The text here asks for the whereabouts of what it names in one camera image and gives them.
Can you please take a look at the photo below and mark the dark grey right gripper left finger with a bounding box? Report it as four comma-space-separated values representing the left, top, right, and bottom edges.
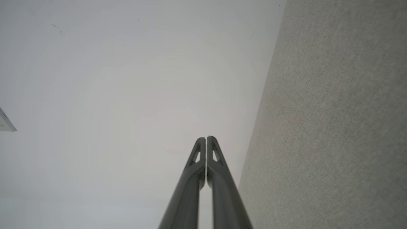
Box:
158, 137, 206, 229

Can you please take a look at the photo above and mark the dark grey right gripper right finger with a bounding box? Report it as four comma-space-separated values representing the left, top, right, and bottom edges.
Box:
207, 136, 254, 229

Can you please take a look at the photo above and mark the grey fabric sofa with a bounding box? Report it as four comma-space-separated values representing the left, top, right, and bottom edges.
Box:
238, 0, 407, 229

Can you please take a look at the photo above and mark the white flat panel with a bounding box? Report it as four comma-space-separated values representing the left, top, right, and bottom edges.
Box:
0, 107, 18, 132

